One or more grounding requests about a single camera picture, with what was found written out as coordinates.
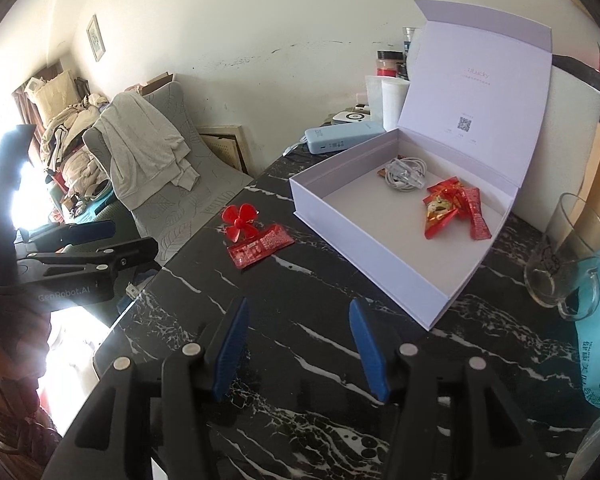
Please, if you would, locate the large red gold snack packet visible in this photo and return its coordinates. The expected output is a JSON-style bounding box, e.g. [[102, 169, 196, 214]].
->
[[422, 177, 462, 240]]

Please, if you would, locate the white charging cable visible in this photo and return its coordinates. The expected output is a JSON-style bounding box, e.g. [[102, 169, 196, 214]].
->
[[382, 156, 430, 193]]

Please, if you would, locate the person's hand holding gripper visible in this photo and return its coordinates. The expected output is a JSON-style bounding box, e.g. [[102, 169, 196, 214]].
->
[[0, 338, 50, 380]]

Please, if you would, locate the pile of clothes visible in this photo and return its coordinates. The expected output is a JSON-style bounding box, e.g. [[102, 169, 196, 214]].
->
[[11, 62, 114, 212]]

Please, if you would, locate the grey chair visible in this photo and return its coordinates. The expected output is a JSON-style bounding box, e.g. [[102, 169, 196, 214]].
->
[[83, 82, 251, 264]]

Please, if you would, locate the long red snack packet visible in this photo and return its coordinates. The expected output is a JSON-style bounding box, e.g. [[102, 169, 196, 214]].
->
[[460, 186, 492, 240], [227, 224, 294, 269]]

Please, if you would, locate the grey cloth on chair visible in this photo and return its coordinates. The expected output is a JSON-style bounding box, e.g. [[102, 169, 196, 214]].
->
[[95, 92, 200, 210]]

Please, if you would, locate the red plastic flower clip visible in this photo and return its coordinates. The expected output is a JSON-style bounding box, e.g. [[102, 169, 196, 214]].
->
[[221, 204, 259, 243]]

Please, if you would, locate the wooden framed picture on floor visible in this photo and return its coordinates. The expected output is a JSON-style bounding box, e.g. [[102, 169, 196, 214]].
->
[[198, 125, 258, 177]]

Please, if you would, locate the light blue power bank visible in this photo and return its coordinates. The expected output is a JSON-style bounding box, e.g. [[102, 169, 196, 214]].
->
[[304, 122, 386, 155]]

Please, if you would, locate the clear glass mug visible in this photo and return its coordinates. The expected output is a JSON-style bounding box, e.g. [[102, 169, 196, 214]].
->
[[524, 193, 600, 322]]

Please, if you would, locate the white round device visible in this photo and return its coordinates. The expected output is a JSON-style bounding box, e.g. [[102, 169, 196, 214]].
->
[[330, 110, 370, 125]]

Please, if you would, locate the white paper cup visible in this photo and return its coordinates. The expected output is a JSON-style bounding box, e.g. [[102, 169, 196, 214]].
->
[[365, 76, 411, 131]]

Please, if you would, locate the white foam board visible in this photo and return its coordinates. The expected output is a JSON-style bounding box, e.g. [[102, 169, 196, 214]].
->
[[513, 67, 600, 231]]

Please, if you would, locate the jar with black lid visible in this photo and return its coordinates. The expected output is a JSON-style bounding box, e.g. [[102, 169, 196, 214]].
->
[[376, 50, 404, 77]]

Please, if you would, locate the small wall picture frame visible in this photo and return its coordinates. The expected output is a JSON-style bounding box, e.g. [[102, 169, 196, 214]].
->
[[86, 14, 106, 62]]

